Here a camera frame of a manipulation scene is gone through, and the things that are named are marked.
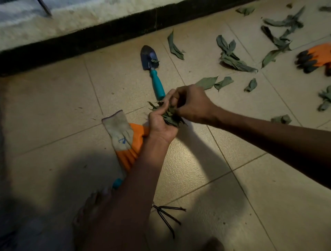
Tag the person's left hand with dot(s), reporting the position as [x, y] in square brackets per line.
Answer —
[160, 129]

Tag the person's right hand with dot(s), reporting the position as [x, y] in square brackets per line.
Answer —
[196, 106]

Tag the person's right forearm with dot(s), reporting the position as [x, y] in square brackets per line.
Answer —
[279, 144]

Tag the person's left forearm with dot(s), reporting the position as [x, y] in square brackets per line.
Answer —
[132, 201]

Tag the person's left foot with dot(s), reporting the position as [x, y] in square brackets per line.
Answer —
[90, 214]

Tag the orange black work glove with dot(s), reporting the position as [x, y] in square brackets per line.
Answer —
[320, 55]
[121, 134]

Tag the black metal railing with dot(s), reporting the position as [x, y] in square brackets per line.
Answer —
[44, 7]

